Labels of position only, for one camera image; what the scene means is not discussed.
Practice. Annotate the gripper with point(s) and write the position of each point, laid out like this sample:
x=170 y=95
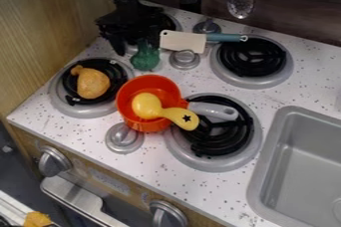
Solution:
x=133 y=22

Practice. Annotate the green toy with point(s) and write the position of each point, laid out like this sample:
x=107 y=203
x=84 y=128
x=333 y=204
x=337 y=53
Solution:
x=144 y=59

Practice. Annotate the yellow toy chicken drumstick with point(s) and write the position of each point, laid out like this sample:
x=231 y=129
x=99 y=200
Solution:
x=92 y=83

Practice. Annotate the yellow spoon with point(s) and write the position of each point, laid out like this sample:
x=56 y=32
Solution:
x=146 y=105

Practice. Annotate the toy stove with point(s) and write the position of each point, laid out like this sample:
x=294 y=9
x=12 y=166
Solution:
x=248 y=75

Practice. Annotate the yellow toy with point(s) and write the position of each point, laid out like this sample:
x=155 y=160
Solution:
x=37 y=220

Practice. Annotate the toy sink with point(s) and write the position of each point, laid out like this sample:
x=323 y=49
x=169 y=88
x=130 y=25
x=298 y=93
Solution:
x=302 y=178

